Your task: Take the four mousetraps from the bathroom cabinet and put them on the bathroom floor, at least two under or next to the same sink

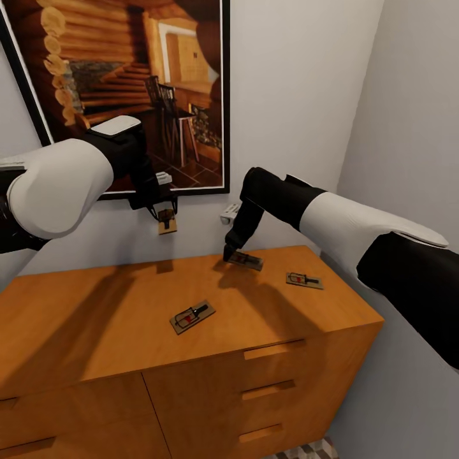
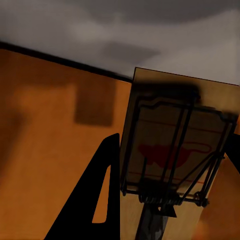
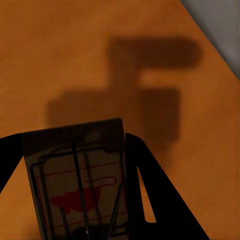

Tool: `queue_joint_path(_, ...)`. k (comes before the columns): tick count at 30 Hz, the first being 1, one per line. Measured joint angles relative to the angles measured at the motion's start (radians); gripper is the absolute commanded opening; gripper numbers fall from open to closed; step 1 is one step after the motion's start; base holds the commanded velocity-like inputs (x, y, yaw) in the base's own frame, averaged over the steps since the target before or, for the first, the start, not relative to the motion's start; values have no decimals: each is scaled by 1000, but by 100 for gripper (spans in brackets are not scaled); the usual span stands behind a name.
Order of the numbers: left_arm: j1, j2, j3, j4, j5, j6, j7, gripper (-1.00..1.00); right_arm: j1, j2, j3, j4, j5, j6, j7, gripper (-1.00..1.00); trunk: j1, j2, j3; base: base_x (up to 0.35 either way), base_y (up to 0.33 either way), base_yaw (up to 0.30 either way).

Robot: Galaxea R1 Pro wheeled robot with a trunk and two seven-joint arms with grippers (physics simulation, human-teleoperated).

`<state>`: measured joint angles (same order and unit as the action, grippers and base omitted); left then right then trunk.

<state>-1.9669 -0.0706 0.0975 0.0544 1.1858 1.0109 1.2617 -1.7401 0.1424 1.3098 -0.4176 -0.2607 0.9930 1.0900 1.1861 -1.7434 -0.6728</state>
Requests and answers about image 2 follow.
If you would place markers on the mousetrap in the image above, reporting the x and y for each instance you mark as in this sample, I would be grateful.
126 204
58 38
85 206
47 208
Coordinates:
176 131

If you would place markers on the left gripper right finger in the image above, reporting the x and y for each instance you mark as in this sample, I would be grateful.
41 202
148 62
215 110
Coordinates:
233 150

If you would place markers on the cabinet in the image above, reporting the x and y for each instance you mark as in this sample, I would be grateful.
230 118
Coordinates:
53 118

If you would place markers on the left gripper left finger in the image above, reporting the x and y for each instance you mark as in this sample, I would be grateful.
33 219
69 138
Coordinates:
75 219

